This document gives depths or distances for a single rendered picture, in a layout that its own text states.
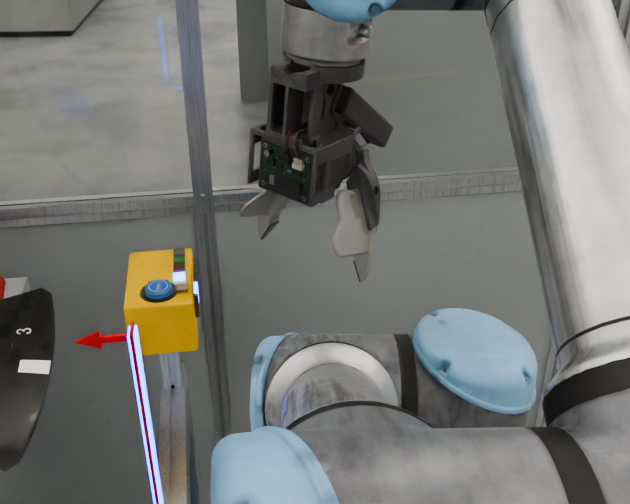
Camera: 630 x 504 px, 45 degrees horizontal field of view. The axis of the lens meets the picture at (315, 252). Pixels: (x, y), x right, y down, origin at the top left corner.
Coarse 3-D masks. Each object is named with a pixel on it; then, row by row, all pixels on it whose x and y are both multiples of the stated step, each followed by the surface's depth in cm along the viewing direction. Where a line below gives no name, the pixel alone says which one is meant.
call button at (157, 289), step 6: (150, 282) 112; (156, 282) 112; (162, 282) 112; (168, 282) 112; (144, 288) 111; (150, 288) 110; (156, 288) 110; (162, 288) 110; (168, 288) 111; (150, 294) 110; (156, 294) 109; (162, 294) 110; (168, 294) 110
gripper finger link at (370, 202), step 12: (360, 156) 68; (360, 168) 68; (372, 168) 68; (348, 180) 69; (360, 180) 68; (372, 180) 68; (360, 192) 69; (372, 192) 68; (372, 204) 69; (372, 216) 70; (372, 228) 70
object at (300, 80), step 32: (288, 64) 62; (288, 96) 62; (320, 96) 63; (256, 128) 65; (288, 128) 64; (320, 128) 65; (352, 128) 68; (288, 160) 64; (320, 160) 63; (352, 160) 68; (288, 192) 65; (320, 192) 65
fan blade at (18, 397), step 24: (0, 312) 88; (24, 312) 88; (48, 312) 88; (0, 336) 85; (48, 336) 86; (0, 360) 83; (48, 360) 84; (0, 384) 81; (24, 384) 81; (48, 384) 82; (0, 408) 79; (24, 408) 80; (0, 432) 78; (24, 432) 78; (0, 456) 76
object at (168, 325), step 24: (144, 264) 118; (168, 264) 118; (192, 264) 119; (192, 288) 113; (144, 312) 109; (168, 312) 109; (192, 312) 110; (144, 336) 111; (168, 336) 112; (192, 336) 112
